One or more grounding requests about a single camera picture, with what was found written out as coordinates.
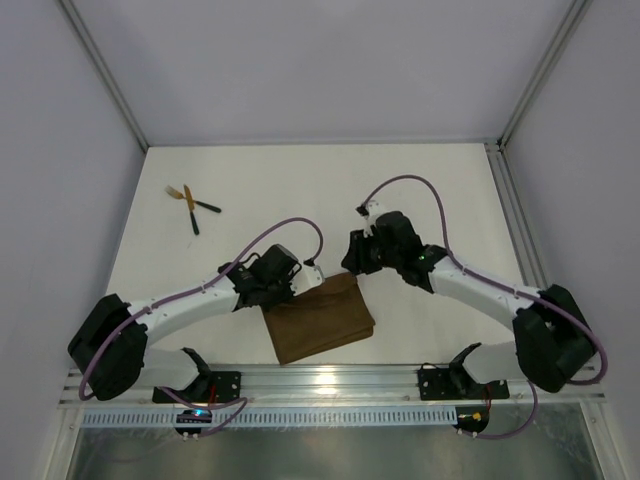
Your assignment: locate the brown cloth napkin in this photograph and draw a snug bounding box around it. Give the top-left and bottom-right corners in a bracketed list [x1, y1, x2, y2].
[262, 273, 375, 365]

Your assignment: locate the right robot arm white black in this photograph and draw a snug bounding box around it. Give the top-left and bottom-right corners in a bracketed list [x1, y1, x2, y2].
[341, 206, 596, 397]

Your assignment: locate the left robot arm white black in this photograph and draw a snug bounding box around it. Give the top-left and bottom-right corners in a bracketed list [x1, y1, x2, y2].
[68, 244, 324, 404]

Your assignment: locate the left black controller board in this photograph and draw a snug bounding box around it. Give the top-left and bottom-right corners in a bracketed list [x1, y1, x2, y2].
[174, 408, 212, 441]

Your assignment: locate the black controller board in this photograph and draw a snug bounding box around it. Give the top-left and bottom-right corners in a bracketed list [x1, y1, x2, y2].
[453, 408, 490, 438]
[174, 408, 212, 441]

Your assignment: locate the right black controller board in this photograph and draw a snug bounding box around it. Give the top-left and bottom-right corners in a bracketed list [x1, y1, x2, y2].
[453, 408, 490, 438]

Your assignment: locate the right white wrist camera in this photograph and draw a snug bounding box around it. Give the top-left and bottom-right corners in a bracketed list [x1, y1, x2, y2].
[356, 199, 390, 237]

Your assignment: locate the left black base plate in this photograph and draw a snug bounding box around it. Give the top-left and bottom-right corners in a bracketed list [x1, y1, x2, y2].
[174, 368, 242, 404]

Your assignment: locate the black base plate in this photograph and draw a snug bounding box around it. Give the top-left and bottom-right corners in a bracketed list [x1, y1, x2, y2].
[416, 363, 510, 401]
[174, 368, 242, 404]

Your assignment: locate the gold knife green handle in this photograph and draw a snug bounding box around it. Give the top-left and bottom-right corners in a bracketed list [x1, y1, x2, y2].
[183, 184, 200, 236]

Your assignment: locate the front aluminium rail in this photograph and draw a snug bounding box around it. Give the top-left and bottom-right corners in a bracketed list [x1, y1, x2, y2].
[58, 364, 606, 408]

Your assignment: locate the aluminium rail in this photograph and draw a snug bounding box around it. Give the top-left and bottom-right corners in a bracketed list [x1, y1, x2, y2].
[484, 143, 551, 289]
[58, 364, 606, 408]

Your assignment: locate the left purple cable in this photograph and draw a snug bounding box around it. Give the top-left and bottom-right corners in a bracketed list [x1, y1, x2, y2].
[79, 216, 324, 441]

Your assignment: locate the purple cable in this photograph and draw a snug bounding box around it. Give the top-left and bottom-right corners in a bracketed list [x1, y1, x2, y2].
[79, 216, 324, 441]
[357, 174, 610, 441]

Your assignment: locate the gold fork green handle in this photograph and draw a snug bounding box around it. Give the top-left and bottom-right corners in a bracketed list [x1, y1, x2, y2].
[165, 186, 222, 213]

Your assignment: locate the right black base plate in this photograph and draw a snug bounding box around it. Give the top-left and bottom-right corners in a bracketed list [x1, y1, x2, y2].
[416, 363, 510, 401]

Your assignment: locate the right aluminium rail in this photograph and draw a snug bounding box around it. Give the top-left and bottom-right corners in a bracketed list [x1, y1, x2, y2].
[484, 143, 551, 289]

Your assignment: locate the grey slotted cable duct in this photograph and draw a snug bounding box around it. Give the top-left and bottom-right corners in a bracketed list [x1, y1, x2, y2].
[81, 405, 458, 429]

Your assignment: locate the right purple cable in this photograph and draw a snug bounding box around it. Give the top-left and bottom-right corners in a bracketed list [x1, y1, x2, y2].
[357, 174, 610, 441]

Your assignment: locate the right aluminium frame post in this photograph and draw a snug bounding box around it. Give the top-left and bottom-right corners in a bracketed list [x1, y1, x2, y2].
[497, 0, 592, 150]

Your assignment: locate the aluminium frame post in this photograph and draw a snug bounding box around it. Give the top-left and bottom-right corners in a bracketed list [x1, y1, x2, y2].
[54, 0, 150, 153]
[497, 0, 592, 150]

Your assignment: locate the left aluminium frame post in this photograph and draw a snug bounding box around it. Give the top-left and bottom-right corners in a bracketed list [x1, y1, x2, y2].
[54, 0, 150, 153]

